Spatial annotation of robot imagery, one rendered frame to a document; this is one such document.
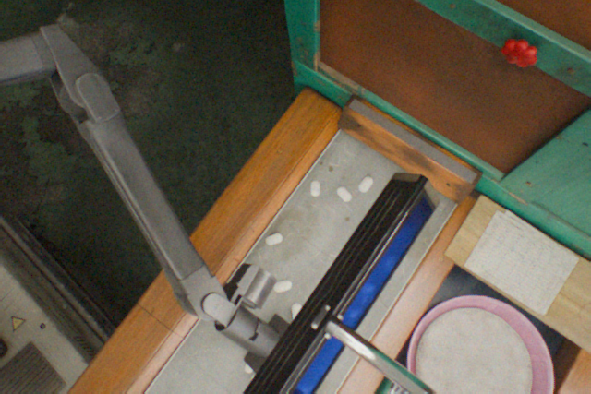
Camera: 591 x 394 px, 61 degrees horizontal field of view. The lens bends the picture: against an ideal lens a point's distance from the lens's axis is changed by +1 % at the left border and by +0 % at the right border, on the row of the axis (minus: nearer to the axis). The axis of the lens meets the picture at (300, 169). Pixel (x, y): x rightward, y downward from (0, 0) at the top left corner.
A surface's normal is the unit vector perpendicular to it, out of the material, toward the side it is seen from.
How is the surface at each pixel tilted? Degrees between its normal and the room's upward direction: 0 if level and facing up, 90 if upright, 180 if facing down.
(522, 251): 0
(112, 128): 51
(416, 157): 66
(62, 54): 39
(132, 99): 0
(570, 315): 0
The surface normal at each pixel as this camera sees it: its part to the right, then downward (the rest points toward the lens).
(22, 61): 0.48, 0.03
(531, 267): -0.04, -0.29
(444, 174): -0.55, 0.59
